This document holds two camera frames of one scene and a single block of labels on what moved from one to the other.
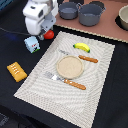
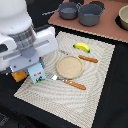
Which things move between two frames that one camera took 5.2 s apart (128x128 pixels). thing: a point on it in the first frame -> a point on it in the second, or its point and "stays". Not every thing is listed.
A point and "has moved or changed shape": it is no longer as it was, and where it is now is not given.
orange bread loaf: [16, 71] stays
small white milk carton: [32, 43] has moved or changed shape
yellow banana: [82, 46] stays
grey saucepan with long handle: [68, 10] stays
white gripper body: [40, 16] -> [20, 51]
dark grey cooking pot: [89, 14] stays
